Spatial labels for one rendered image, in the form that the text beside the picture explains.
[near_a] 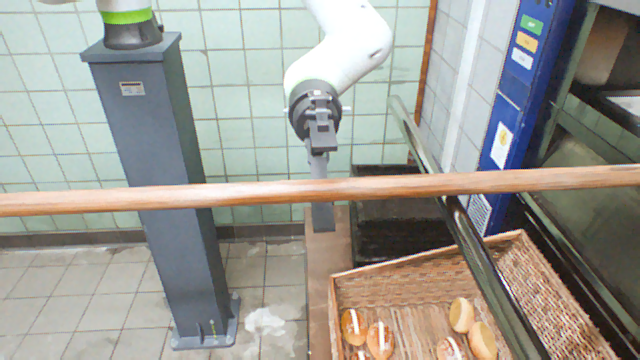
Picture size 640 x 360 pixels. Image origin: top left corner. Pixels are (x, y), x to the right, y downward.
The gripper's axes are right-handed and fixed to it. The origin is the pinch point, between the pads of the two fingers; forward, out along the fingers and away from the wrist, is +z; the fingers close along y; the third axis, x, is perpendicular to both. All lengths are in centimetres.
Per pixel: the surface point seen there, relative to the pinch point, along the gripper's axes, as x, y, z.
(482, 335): -39, 55, -13
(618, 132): -53, 3, -17
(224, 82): 33, 32, -123
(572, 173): -32.4, -0.9, 0.7
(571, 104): -53, 4, -30
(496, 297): -16.0, 2.6, 16.7
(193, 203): 16.2, 0.8, 1.7
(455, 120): -51, 31, -80
